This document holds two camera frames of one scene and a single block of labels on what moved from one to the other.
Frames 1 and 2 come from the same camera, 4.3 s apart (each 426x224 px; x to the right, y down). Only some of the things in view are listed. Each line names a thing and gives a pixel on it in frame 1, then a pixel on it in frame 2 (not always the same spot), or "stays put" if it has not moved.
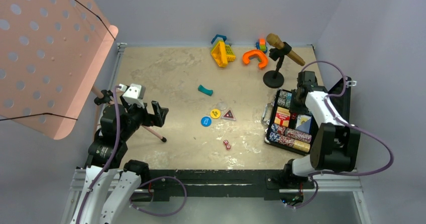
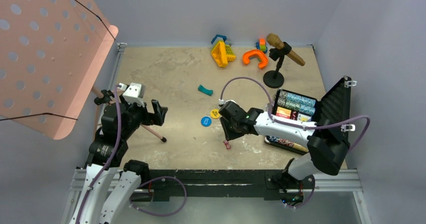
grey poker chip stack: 282,98 stays put
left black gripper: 156,118 stays put
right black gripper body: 297,105 → 240,133
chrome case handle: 267,113 stays put
